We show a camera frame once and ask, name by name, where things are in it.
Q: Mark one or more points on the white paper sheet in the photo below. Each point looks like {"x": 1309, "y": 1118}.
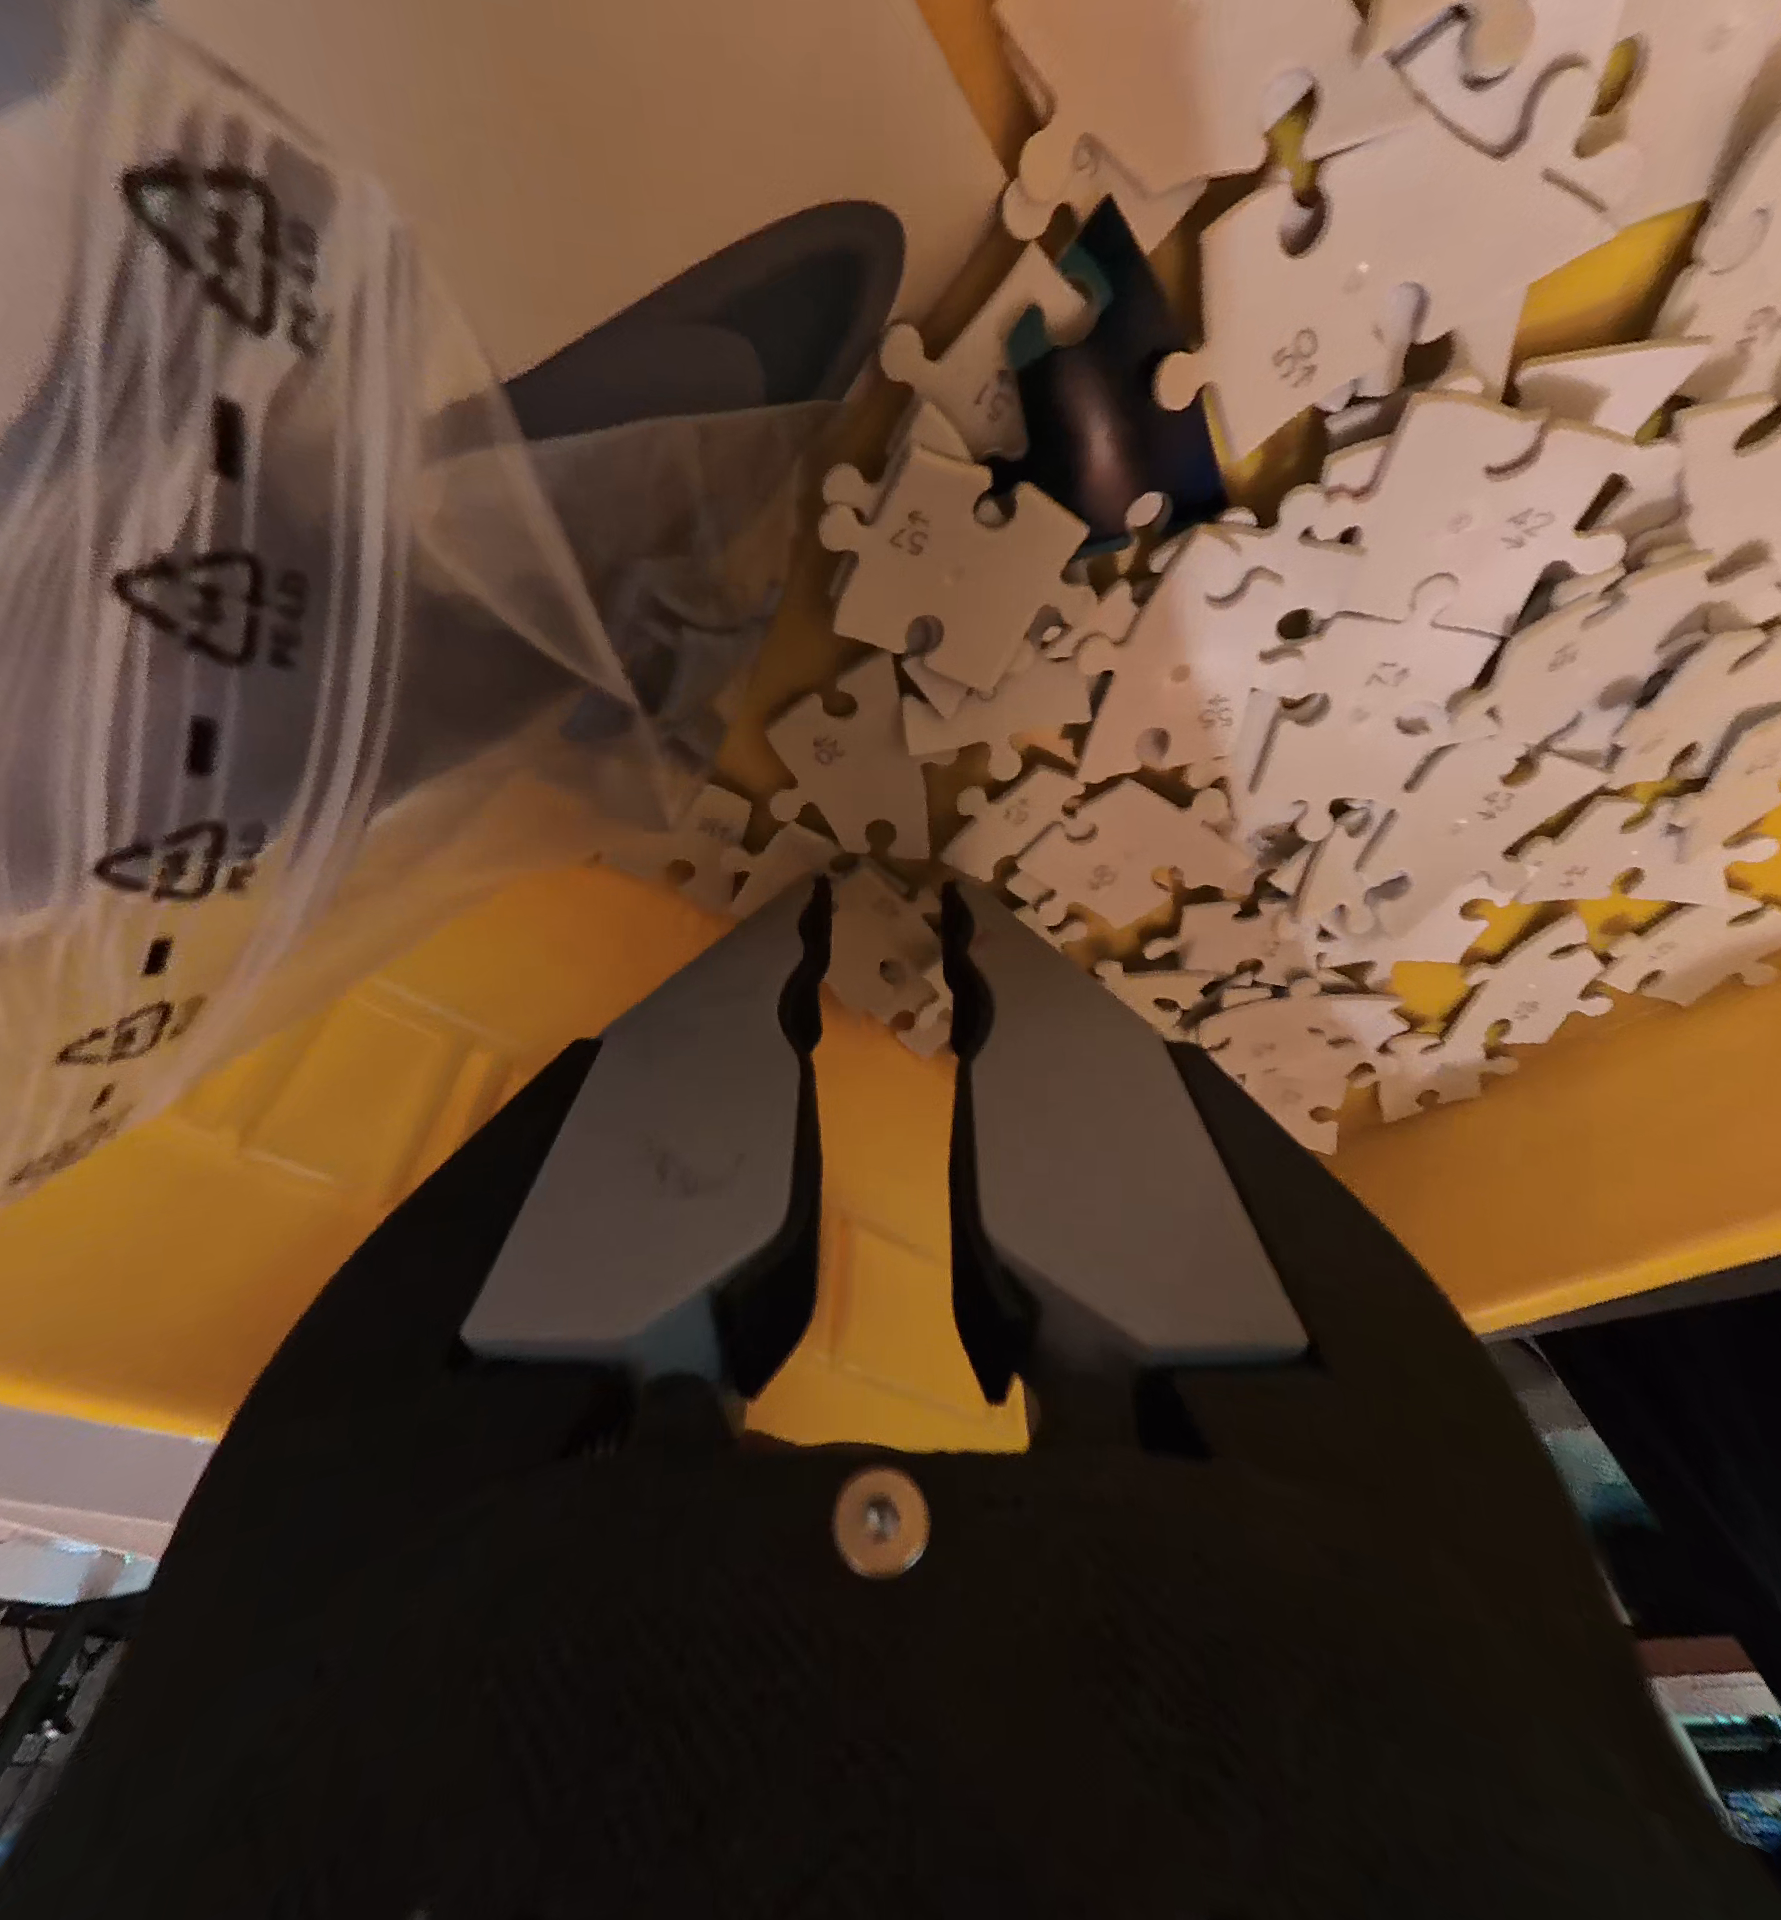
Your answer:
{"x": 605, "y": 120}

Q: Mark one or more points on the clear bag of blue parts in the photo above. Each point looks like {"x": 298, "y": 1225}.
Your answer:
{"x": 230, "y": 600}

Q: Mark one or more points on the yellow plastic bin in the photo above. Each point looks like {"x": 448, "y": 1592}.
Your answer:
{"x": 304, "y": 1200}

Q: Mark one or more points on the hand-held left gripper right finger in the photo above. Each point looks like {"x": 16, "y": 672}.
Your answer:
{"x": 1131, "y": 1200}

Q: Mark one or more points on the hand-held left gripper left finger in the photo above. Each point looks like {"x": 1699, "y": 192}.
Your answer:
{"x": 652, "y": 1185}

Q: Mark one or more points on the pile of puzzle pieces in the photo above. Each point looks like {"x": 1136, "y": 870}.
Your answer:
{"x": 1430, "y": 600}

